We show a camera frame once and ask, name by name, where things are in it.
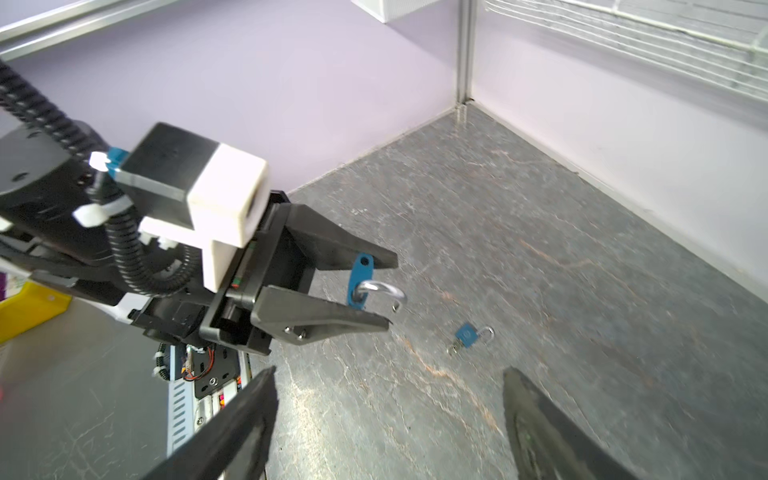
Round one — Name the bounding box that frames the white wire shelf basket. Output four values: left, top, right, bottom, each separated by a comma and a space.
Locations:
484, 0, 767, 103

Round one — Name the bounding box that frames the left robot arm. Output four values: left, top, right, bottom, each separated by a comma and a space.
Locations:
1, 65, 407, 355

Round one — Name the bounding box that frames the yellow object off table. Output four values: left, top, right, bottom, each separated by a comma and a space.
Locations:
0, 283, 72, 343

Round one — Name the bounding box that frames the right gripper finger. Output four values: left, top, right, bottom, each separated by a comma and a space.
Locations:
503, 367, 636, 480

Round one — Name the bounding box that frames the large teal padlock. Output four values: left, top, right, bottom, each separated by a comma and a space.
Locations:
347, 253, 408, 312

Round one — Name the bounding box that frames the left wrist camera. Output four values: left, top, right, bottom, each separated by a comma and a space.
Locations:
115, 123, 270, 292

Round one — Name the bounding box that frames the white vented cable duct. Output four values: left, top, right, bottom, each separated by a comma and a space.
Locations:
167, 380, 196, 457

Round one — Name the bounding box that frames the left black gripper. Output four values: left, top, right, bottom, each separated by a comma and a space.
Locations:
145, 190, 399, 479

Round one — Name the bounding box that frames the small teal padlock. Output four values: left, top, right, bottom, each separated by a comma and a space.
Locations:
453, 323, 495, 349

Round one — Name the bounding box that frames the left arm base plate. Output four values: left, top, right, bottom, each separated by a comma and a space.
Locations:
152, 341, 247, 402

